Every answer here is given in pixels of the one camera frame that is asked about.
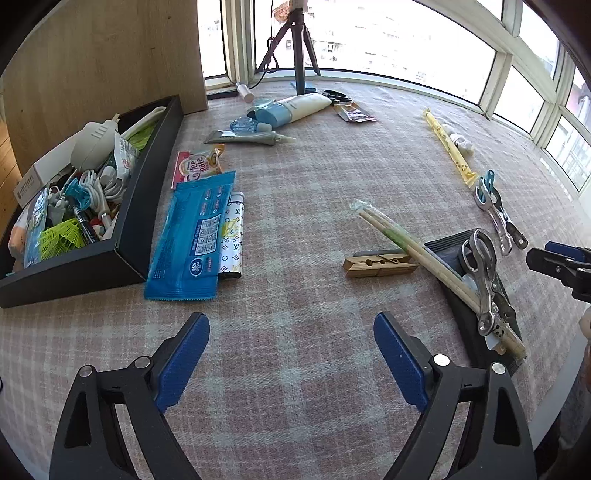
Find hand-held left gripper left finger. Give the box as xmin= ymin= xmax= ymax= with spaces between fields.
xmin=48 ymin=312 xmax=211 ymax=480

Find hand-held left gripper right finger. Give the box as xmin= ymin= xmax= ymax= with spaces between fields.
xmin=373 ymin=312 xmax=539 ymax=480

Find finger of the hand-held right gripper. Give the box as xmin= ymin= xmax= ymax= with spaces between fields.
xmin=526 ymin=248 xmax=591 ymax=304
xmin=544 ymin=240 xmax=591 ymax=262

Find large metal clip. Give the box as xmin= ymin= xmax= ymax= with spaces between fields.
xmin=461 ymin=228 xmax=516 ymax=336

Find wooden chopsticks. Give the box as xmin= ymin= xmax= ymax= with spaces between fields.
xmin=350 ymin=200 xmax=527 ymax=361

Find black storage box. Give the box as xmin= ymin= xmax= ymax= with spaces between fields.
xmin=0 ymin=95 xmax=184 ymax=309

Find long yellow paper packet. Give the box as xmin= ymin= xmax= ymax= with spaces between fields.
xmin=423 ymin=108 xmax=478 ymax=188

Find white tube with blue cap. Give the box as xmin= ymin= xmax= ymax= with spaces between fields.
xmin=247 ymin=92 xmax=333 ymax=128

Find small metal clip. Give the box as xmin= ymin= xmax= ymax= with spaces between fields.
xmin=474 ymin=185 xmax=528 ymax=257

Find wooden clothespin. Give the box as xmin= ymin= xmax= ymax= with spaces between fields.
xmin=342 ymin=248 xmax=419 ymax=279

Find black wallet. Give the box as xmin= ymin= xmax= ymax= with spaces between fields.
xmin=423 ymin=229 xmax=525 ymax=376

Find blue wet wipes packet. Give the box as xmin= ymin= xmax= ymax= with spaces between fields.
xmin=144 ymin=172 xmax=236 ymax=301

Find white patterned lighter case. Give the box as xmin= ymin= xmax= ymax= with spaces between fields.
xmin=216 ymin=191 xmax=246 ymax=280

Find white crumpled wad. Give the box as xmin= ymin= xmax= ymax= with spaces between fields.
xmin=442 ymin=123 xmax=475 ymax=156

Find black pen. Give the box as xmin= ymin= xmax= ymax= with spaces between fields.
xmin=73 ymin=207 xmax=101 ymax=244

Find green mesh piece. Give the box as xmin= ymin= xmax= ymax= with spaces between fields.
xmin=39 ymin=219 xmax=89 ymax=260

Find blue cartoon packet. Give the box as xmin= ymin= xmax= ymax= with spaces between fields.
xmin=23 ymin=186 xmax=50 ymax=269

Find peach packet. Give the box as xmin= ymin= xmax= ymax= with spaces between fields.
xmin=8 ymin=212 xmax=29 ymax=260

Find green snack packet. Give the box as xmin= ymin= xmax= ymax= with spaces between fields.
xmin=122 ymin=124 xmax=156 ymax=151

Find grey cosmetic tube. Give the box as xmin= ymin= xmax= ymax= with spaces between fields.
xmin=204 ymin=130 xmax=296 ymax=149

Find white printed carton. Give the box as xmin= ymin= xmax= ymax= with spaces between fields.
xmin=18 ymin=137 xmax=80 ymax=209

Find small blue bottle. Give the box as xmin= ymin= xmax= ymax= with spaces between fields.
xmin=230 ymin=115 xmax=260 ymax=135

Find brown foil sachet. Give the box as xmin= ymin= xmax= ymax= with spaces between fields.
xmin=334 ymin=103 xmax=379 ymax=123

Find black scissors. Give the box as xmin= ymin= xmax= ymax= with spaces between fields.
xmin=320 ymin=89 xmax=354 ymax=106

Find wooden cabinet panel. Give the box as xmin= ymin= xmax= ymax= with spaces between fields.
xmin=0 ymin=0 xmax=209 ymax=178

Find black tripod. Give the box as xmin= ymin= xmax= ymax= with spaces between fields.
xmin=256 ymin=0 xmax=322 ymax=93

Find white coiled cable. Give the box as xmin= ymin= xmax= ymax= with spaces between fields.
xmin=78 ymin=168 xmax=126 ymax=209

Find white plug-in device with cord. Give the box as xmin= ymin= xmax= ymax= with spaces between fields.
xmin=71 ymin=107 xmax=167 ymax=172

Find wooden plank wall board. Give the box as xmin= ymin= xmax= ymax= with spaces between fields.
xmin=0 ymin=117 xmax=25 ymax=236

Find black tripod cable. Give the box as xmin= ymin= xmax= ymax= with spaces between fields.
xmin=249 ymin=0 xmax=280 ymax=92

